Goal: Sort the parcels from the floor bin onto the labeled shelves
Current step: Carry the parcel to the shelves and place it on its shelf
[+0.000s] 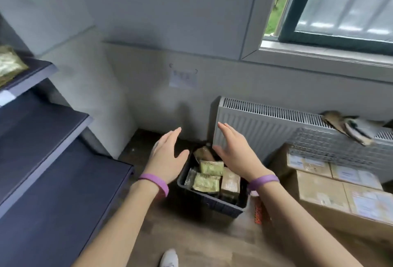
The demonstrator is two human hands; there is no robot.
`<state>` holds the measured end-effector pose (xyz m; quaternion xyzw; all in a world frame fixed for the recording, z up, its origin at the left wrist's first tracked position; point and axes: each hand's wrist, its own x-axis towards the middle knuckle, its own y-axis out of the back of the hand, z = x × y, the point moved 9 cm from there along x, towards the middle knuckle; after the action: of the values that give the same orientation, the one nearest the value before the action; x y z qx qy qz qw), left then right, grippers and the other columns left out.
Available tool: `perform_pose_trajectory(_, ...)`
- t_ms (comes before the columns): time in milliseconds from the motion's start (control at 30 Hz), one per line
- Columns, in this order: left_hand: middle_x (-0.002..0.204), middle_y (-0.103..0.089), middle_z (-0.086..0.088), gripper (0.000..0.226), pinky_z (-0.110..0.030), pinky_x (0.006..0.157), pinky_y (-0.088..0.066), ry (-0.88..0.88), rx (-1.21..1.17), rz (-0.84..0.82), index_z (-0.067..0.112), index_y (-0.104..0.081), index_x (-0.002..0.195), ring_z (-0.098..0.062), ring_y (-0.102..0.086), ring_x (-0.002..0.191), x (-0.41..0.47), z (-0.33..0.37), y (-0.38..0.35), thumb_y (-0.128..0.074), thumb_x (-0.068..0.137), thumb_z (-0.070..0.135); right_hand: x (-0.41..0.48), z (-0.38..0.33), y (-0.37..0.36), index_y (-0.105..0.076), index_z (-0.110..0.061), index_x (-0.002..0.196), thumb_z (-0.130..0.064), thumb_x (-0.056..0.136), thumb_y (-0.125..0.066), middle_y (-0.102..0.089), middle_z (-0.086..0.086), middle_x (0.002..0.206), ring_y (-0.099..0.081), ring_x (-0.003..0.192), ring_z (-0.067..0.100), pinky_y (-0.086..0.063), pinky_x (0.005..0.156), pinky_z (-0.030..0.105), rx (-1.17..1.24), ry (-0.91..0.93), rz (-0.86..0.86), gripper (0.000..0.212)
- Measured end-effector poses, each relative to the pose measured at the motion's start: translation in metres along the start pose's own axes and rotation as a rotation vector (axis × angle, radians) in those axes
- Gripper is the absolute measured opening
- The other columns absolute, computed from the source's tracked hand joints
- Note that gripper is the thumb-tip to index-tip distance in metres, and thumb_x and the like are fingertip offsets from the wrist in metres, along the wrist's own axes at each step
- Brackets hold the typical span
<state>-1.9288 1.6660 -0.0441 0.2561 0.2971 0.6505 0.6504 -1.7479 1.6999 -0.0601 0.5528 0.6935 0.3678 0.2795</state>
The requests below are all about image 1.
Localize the person's right hand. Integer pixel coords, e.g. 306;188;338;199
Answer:
212;122;276;183

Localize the person's left hand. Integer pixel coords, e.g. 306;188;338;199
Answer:
142;127;190;186

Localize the brown parcel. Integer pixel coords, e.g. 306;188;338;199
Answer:
220;167;242;200

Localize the yellow-sided taped parcel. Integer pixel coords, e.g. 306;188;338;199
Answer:
183;167;199;189

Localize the pile of cardboard boxes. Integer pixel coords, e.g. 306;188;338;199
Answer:
270;144;393;246

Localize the grey metal shelving unit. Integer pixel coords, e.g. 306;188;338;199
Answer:
0;12;136;267

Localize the green tree printed parcel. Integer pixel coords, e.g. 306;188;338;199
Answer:
0;45;30;88

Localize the person's left forearm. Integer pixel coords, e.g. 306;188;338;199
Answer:
72;181;160;267

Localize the person's right forearm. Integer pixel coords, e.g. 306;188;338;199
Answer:
256;182;364;267

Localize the purple wristband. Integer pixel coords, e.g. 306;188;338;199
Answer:
247;174;280;192
137;173;170;198

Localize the white radiator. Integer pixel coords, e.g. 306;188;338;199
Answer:
212;96;393;184

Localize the black plastic crate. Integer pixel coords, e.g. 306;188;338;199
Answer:
177;146;250;219

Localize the white sneaker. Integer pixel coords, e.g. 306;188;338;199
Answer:
159;248;179;267

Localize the dark grey shelving unit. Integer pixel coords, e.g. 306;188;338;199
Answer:
0;90;16;107

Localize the window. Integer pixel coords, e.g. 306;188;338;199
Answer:
261;0;393;57

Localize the white paper wall note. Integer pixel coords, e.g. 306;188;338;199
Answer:
168;63;199;89

